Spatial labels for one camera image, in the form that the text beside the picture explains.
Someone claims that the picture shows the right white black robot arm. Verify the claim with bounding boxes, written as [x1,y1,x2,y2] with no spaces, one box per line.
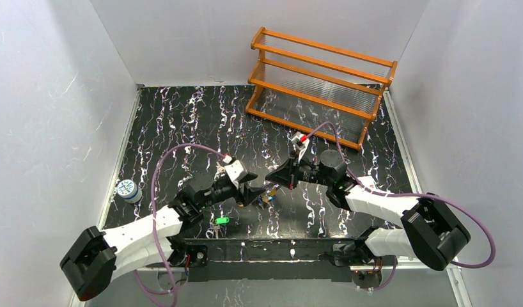
[265,150,471,271]

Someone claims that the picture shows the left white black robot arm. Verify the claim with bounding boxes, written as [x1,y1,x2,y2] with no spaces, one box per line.
[59,172,266,301]

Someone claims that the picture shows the green tag key near edge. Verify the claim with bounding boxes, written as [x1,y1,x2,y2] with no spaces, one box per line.
[212,216,230,239]

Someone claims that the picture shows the orange two-tier rack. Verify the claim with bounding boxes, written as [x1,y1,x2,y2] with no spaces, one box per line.
[246,27,398,150]

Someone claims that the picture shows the blue white round container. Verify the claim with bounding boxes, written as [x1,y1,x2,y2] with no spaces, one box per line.
[116,179,143,204]

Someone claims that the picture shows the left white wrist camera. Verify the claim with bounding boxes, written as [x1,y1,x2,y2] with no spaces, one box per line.
[223,154,247,187]

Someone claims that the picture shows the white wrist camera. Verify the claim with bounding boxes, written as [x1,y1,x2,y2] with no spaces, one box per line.
[291,131,309,161]
[223,154,247,187]

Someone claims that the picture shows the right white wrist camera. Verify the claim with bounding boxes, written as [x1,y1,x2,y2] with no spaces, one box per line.
[291,131,309,161]

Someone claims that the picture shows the aluminium front rail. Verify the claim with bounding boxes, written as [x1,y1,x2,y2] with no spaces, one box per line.
[162,238,393,270]

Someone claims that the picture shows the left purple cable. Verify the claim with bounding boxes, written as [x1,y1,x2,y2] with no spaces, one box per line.
[133,144,233,307]

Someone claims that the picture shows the purple cable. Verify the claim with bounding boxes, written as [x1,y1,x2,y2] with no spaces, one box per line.
[302,122,497,292]
[133,144,233,307]

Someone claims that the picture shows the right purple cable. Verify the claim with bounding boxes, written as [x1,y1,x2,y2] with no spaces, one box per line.
[302,122,497,292]

